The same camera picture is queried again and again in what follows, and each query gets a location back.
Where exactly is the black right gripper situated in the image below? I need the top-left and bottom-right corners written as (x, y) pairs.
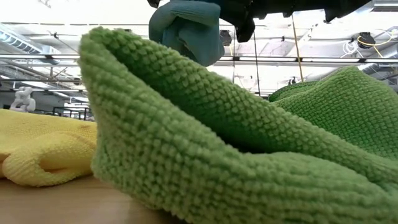
top-left (218, 0), bottom-right (373, 44)

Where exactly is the blue microfiber towel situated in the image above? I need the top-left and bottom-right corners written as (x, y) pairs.
top-left (148, 0), bottom-right (225, 67)

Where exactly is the green microfiber towel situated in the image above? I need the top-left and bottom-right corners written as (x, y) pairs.
top-left (77, 26), bottom-right (398, 224)

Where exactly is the yellow microfiber towel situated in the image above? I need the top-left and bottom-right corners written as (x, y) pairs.
top-left (0, 108), bottom-right (98, 187)

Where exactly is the linear ceiling light strip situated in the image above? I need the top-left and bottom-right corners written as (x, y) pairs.
top-left (0, 54), bottom-right (398, 63)

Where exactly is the white robot figure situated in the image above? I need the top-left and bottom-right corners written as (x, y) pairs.
top-left (9, 86), bottom-right (37, 113)

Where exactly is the black hanging cable with coil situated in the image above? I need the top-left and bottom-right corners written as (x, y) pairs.
top-left (252, 30), bottom-right (261, 96)

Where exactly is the yellow hanging cable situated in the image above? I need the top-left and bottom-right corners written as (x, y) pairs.
top-left (290, 14), bottom-right (305, 83)

